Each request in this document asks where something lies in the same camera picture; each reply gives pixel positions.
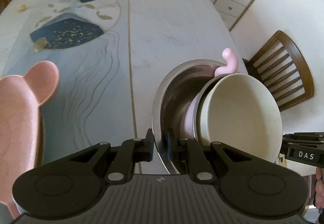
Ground pink pot with steel liner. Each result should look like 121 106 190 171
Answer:
179 47 240 143

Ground pink bear-shaped plate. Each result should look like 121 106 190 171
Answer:
1 61 59 219

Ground yellow cartoon box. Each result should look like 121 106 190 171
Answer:
275 153 287 167

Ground cream white bowl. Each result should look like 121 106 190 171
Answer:
196 74 282 163

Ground clear tape roll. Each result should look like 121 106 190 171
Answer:
33 37 48 52

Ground yellowish tape roll far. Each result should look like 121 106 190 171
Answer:
17 4 27 13

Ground person's right hand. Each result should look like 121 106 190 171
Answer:
314 167 324 209

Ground dark wooden chair right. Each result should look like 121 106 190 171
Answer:
243 30 315 111

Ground stainless steel bowl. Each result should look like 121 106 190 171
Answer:
151 59 224 175

